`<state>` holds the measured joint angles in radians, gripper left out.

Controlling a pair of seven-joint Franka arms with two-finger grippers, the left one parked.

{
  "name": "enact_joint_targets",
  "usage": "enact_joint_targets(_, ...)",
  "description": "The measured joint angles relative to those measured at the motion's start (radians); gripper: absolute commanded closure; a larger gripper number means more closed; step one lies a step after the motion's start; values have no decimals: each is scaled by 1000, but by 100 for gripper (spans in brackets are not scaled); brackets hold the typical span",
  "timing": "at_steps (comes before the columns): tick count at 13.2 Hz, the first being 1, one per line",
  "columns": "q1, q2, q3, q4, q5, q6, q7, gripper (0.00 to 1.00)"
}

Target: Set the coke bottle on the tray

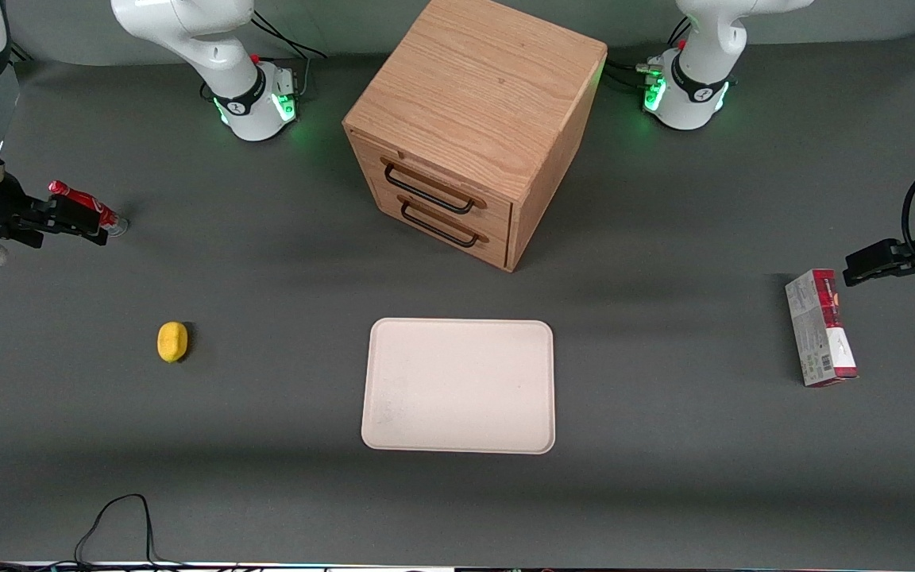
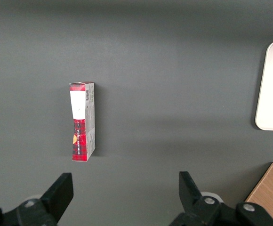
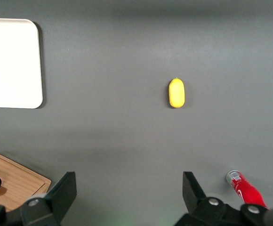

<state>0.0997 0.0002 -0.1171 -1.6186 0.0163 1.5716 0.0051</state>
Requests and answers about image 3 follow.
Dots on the wooden box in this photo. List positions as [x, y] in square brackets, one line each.
[11, 179]

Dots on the white rectangular tray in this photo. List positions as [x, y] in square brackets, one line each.
[11, 63]

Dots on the red coke bottle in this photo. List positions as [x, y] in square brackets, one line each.
[246, 190]

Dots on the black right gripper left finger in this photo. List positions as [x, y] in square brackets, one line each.
[61, 195]

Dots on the yellow lemon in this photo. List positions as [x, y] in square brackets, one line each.
[176, 93]

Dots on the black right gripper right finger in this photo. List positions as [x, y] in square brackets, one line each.
[197, 197]

